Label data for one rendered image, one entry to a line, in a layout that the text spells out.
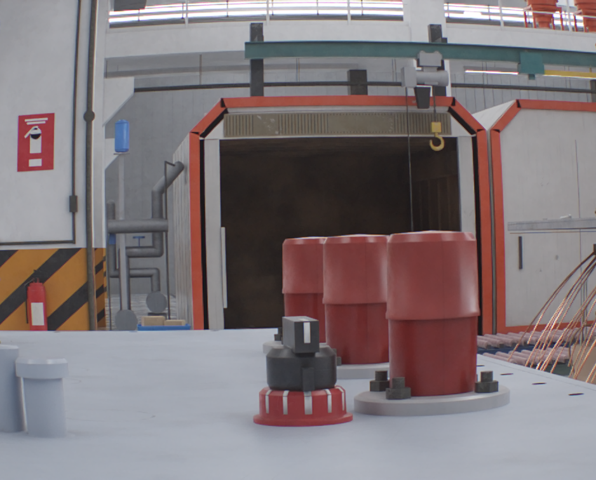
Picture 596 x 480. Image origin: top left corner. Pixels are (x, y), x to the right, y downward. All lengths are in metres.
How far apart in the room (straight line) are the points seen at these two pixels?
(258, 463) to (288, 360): 0.20
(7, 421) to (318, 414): 0.23
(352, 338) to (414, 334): 0.33
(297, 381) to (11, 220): 10.68
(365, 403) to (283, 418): 0.08
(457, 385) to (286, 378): 0.14
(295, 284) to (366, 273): 0.34
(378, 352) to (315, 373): 0.38
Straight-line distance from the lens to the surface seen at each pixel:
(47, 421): 0.97
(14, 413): 1.00
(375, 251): 1.42
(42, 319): 11.54
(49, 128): 11.71
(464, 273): 1.11
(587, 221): 3.92
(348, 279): 1.42
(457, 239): 1.10
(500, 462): 0.82
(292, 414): 1.05
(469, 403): 1.08
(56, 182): 11.68
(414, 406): 1.08
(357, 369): 1.40
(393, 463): 0.85
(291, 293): 1.76
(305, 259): 1.75
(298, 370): 1.05
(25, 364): 0.97
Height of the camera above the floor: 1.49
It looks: level
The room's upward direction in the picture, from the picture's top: 2 degrees counter-clockwise
